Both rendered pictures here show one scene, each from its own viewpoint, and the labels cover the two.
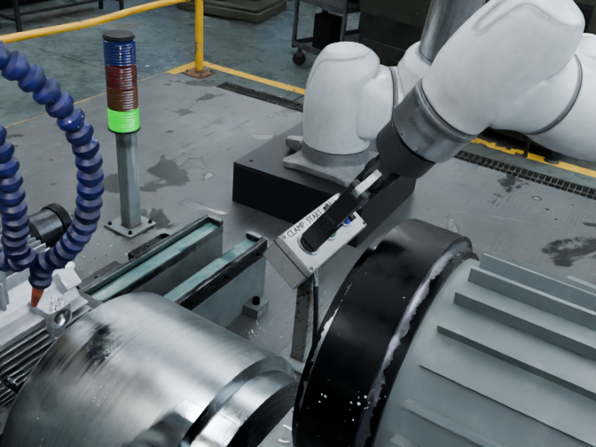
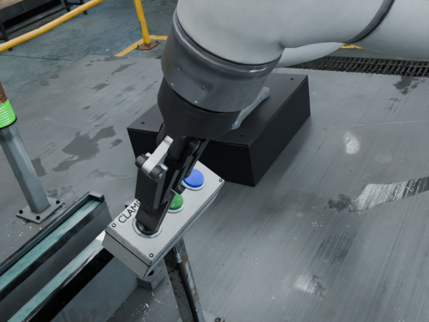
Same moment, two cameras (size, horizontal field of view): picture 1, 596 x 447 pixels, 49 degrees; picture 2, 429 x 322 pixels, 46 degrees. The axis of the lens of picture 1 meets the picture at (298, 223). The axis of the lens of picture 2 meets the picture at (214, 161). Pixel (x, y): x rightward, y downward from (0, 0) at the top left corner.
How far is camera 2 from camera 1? 39 cm
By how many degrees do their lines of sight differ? 7
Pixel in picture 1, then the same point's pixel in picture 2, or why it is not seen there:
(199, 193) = (107, 162)
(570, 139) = (413, 36)
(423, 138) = (198, 85)
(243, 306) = (136, 279)
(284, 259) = (121, 249)
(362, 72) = not seen: hidden behind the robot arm
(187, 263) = (71, 248)
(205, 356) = not seen: outside the picture
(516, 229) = (417, 131)
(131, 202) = (32, 190)
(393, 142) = (170, 97)
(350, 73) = not seen: hidden behind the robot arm
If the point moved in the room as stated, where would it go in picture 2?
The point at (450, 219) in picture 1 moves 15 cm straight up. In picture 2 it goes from (348, 135) to (346, 78)
